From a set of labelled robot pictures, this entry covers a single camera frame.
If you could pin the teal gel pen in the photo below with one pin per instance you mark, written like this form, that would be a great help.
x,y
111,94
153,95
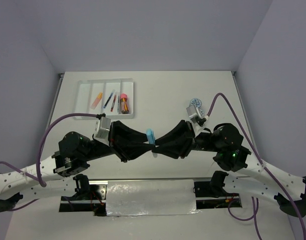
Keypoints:
x,y
109,98

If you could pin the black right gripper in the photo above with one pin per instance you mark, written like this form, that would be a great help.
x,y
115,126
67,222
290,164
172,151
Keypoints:
x,y
178,141

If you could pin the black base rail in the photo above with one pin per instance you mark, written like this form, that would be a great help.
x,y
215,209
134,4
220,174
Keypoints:
x,y
95,201

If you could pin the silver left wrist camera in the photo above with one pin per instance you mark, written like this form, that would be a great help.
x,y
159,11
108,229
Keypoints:
x,y
102,129

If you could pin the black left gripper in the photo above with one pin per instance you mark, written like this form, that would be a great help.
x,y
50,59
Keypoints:
x,y
127,143

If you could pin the red gel pen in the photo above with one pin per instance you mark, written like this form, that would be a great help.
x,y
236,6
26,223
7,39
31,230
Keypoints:
x,y
113,102

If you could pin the pink capped crayon tube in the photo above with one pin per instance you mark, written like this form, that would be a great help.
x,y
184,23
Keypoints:
x,y
124,108

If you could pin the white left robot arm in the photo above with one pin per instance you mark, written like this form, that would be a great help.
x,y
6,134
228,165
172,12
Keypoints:
x,y
61,173

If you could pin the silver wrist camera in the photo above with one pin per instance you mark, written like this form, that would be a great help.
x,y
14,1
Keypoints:
x,y
197,121
102,129

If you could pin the silver foil sheet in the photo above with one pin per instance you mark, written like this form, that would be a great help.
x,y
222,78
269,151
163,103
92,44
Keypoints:
x,y
150,198

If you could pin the light blue highlighter cap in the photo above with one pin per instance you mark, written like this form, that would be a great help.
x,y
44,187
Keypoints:
x,y
150,136

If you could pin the white compartment tray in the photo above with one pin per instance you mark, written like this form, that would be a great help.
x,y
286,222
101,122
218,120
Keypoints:
x,y
87,91

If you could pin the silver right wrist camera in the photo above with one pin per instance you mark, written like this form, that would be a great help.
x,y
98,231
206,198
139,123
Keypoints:
x,y
197,121

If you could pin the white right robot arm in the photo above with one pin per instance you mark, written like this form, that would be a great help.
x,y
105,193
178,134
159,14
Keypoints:
x,y
240,170

